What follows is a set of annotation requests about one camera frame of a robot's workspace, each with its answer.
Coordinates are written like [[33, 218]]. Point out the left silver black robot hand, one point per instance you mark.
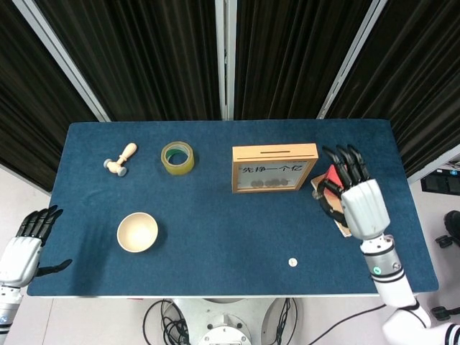
[[18, 260]]

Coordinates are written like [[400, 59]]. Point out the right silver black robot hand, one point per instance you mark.
[[366, 208]]

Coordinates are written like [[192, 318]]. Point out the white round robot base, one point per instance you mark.
[[215, 312]]

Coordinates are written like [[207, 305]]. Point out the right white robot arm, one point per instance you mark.
[[390, 284]]

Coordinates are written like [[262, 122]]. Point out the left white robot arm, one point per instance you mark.
[[7, 309]]

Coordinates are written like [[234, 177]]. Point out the brown spiral notebook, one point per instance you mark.
[[343, 230]]

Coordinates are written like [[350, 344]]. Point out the red cube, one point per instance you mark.
[[332, 176]]

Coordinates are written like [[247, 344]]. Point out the black equipment case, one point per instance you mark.
[[440, 183]]

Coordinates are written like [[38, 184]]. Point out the black office chair base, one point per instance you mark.
[[453, 221]]

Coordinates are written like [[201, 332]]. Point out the cream bowl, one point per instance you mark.
[[136, 233]]

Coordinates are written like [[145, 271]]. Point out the wooden framed coin box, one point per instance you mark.
[[248, 151]]

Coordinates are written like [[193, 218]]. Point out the black pleated curtain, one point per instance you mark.
[[28, 108], [287, 54], [143, 54], [413, 72]]

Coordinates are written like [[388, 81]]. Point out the blue table cloth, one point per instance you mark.
[[215, 223]]

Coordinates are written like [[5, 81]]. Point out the wooden toy hammer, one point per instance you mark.
[[125, 154]]

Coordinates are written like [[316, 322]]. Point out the yellow packing tape roll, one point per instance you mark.
[[179, 171]]

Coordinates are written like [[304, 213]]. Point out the white partition post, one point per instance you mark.
[[59, 54], [224, 54], [351, 54], [436, 166]]

